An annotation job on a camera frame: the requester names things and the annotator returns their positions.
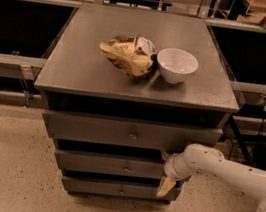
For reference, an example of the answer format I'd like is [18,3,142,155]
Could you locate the grey three-drawer cabinet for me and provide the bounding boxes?
[17,0,254,212]

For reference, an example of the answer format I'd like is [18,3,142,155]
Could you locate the crumpled yellow chip bag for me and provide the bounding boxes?
[99,35,157,79]

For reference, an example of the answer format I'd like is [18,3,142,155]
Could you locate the grey drawer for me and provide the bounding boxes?
[55,150,164,179]
[62,176,181,203]
[42,110,223,152]

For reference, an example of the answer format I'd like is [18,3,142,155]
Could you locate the grey top drawer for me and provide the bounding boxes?
[42,110,223,152]

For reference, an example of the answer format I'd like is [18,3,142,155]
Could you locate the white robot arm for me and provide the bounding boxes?
[157,143,266,212]

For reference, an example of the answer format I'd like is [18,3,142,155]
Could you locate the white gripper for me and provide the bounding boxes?
[157,150,191,198]

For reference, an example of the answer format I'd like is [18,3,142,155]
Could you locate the grey bottom drawer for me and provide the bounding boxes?
[62,176,181,203]

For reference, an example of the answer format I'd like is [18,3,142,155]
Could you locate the left metal rail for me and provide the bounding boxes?
[0,53,46,81]

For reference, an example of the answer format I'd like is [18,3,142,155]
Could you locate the white ceramic bowl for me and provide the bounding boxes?
[156,48,199,84]

